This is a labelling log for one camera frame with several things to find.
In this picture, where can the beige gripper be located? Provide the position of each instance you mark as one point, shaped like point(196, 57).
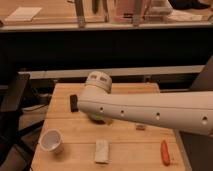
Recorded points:
point(108, 121)

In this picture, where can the white folded cloth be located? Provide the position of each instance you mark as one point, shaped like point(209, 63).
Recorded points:
point(102, 152)

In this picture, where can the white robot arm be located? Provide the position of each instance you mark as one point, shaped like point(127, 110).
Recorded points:
point(185, 111)

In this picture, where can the black rectangular block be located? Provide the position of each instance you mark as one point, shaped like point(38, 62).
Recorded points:
point(73, 103)

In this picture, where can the grey metal rail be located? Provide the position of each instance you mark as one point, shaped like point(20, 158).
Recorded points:
point(55, 74)

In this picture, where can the white paper on floor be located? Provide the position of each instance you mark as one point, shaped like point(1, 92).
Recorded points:
point(23, 14)

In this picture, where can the green ceramic bowl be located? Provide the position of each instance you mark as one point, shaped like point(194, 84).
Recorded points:
point(96, 119)

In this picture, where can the white tube with label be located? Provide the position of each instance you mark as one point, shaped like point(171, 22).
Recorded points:
point(140, 126)

